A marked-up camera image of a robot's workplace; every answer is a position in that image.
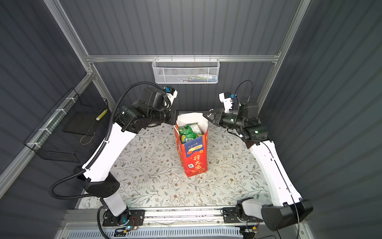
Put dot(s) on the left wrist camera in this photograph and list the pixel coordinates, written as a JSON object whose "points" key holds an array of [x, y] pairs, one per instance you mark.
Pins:
{"points": [[171, 93]]}

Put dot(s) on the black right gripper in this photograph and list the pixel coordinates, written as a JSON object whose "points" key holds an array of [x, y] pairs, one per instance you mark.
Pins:
{"points": [[215, 117]]}

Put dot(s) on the white wire mesh basket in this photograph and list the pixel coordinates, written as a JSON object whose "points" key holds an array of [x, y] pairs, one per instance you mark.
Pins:
{"points": [[186, 72]]}

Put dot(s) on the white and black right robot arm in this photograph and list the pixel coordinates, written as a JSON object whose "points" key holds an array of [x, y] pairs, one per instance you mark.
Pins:
{"points": [[287, 207]]}

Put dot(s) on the small green snack bag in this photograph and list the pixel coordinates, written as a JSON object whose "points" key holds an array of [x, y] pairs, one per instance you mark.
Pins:
{"points": [[189, 132]]}

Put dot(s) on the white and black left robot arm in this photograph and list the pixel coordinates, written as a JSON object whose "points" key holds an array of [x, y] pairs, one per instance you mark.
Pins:
{"points": [[154, 109]]}

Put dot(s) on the white perforated vent panel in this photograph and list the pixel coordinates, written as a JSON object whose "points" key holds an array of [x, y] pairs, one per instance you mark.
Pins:
{"points": [[177, 233]]}

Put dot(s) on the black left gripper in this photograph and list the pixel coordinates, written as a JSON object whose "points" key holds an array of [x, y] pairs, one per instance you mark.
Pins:
{"points": [[173, 116]]}

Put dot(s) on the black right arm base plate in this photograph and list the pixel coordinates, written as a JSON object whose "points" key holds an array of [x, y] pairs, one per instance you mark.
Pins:
{"points": [[231, 216]]}

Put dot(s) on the red and white paper bag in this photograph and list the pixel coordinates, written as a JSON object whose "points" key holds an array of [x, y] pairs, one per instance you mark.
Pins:
{"points": [[193, 154]]}

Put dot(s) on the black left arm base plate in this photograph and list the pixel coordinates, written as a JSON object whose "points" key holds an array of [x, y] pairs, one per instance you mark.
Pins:
{"points": [[133, 218]]}

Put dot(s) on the black wire basket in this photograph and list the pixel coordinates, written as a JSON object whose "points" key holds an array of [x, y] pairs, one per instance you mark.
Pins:
{"points": [[73, 131]]}

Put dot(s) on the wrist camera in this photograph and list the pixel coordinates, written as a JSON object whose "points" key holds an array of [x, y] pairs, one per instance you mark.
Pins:
{"points": [[171, 93], [227, 99]]}

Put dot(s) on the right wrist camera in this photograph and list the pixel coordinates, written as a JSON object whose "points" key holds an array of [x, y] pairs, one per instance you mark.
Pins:
{"points": [[227, 99]]}

